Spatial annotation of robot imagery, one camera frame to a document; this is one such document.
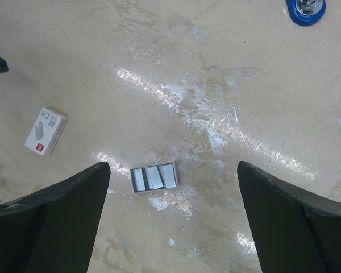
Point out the white staple box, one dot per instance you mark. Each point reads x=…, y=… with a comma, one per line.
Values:
x=45, y=132

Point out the grey staple tray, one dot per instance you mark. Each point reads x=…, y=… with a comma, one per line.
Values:
x=154, y=178

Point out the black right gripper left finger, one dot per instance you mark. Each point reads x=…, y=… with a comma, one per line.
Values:
x=54, y=229

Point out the blue black stapler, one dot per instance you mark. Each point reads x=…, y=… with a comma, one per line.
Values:
x=306, y=12

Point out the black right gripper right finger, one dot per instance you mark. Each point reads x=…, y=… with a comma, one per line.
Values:
x=294, y=230

